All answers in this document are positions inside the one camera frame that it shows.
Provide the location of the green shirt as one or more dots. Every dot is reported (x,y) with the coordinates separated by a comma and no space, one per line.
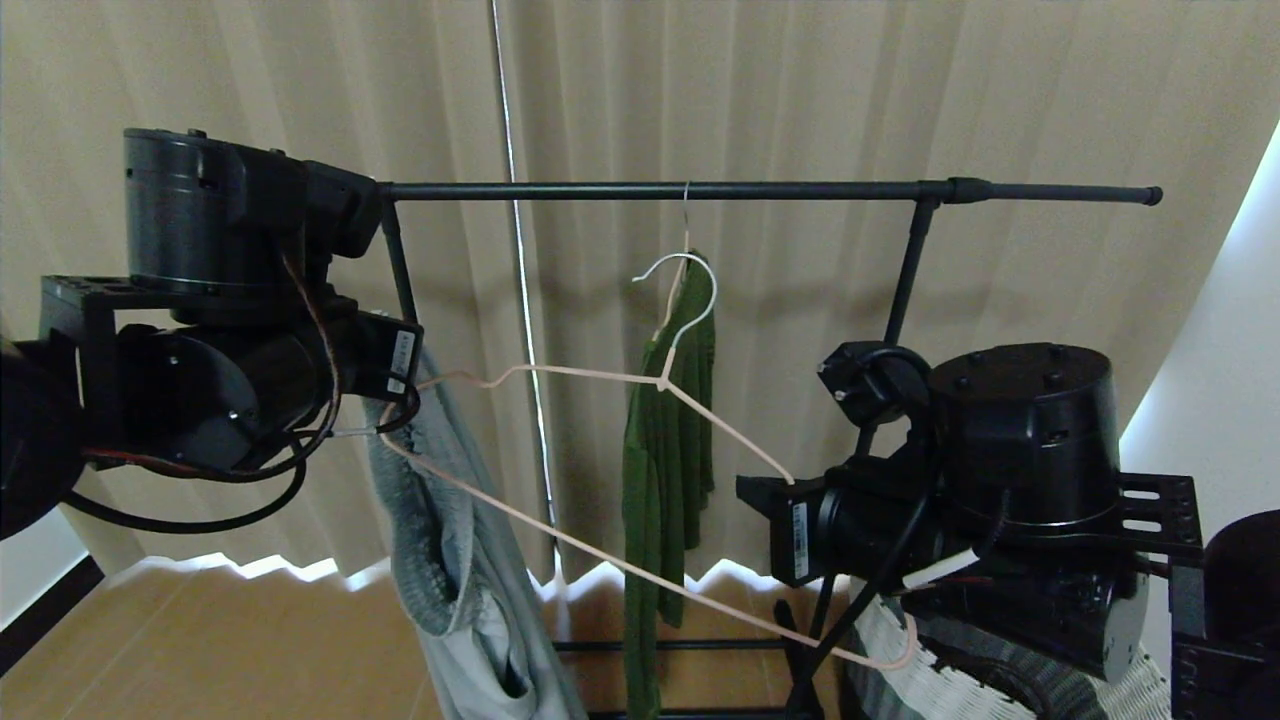
(665,470)

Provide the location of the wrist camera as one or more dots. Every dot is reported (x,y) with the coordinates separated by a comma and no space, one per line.
(870,390)
(340,210)

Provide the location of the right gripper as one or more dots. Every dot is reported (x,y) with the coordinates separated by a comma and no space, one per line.
(870,520)

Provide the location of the pale grey shorts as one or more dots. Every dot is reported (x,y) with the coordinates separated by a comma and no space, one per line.
(450,560)

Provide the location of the black clothes rack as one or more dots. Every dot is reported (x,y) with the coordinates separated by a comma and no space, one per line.
(800,189)

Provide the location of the beige curtain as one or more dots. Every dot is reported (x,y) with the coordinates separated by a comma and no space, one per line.
(900,80)

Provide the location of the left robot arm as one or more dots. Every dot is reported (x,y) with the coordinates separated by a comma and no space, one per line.
(200,200)

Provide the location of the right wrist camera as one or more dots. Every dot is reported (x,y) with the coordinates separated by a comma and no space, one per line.
(870,390)

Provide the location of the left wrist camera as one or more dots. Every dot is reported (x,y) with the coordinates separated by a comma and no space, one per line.
(340,210)

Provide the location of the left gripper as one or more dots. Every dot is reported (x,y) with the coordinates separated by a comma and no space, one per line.
(260,390)

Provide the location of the white laundry basket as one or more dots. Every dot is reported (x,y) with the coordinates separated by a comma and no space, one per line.
(930,680)

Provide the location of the pink clothes hanger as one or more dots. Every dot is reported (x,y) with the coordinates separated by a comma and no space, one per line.
(660,382)
(678,290)

